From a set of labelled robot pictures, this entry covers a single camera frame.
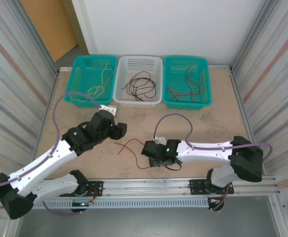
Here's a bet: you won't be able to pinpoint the right gripper thin black wire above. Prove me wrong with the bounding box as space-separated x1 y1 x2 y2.
164 162 182 173

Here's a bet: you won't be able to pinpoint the aluminium table edge bar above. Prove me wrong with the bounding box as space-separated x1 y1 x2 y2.
57 64 233 75

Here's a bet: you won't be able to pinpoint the red cable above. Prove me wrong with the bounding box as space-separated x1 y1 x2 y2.
115 142 151 170
117 138 146 155
185 65 204 92

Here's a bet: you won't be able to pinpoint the brown wires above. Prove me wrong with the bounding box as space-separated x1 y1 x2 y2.
166 86 206 103

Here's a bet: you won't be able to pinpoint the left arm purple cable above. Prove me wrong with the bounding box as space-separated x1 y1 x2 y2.
0 91 102 216

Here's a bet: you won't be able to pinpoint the white door frame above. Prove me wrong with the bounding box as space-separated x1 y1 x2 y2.
64 0 99 55

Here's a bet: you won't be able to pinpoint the yellow cable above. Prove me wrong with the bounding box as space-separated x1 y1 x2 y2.
69 63 114 101

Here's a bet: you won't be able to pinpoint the white plastic mesh basket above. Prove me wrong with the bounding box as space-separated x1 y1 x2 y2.
112 55 164 109

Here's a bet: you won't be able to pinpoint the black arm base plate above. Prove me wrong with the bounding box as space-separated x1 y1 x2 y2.
188 179 235 196
59 181 104 198

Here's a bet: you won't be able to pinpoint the aluminium mounting rail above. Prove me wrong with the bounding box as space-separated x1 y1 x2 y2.
35 175 282 197

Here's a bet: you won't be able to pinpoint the white slotted cable duct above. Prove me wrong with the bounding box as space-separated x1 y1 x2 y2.
32 198 210 210

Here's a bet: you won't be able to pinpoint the wooden door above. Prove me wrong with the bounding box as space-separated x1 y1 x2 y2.
20 0 80 62

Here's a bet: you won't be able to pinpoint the teal plastic mesh basket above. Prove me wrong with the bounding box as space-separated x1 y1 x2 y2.
64 54 118 109
163 56 212 110

